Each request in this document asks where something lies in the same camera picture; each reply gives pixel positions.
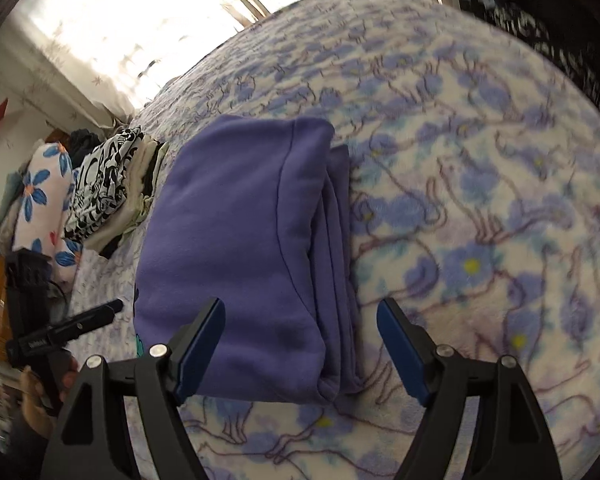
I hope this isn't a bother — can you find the purple zip hoodie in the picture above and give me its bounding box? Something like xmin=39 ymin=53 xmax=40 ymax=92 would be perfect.
xmin=134 ymin=116 xmax=363 ymax=404

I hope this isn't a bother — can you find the person's left hand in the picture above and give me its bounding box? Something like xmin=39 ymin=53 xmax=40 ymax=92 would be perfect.
xmin=20 ymin=356 xmax=79 ymax=439

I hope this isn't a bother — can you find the white blue flower pillow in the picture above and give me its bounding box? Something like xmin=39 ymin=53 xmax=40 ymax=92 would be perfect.
xmin=12 ymin=142 xmax=82 ymax=292

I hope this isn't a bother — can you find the black white patterned folded garment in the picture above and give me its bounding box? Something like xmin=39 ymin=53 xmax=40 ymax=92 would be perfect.
xmin=65 ymin=127 xmax=145 ymax=243

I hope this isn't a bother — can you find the cream folded garment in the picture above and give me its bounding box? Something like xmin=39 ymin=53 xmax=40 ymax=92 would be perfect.
xmin=83 ymin=136 xmax=169 ymax=254

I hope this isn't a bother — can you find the blue floral bed blanket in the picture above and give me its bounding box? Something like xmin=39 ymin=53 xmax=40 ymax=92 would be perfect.
xmin=64 ymin=0 xmax=600 ymax=480

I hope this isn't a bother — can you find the white sheer curtain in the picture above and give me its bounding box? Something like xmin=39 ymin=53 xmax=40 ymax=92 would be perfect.
xmin=6 ymin=0 xmax=299 ymax=125

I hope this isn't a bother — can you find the black bag beside bed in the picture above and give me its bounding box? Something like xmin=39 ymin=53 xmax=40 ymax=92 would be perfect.
xmin=470 ymin=0 xmax=600 ymax=111

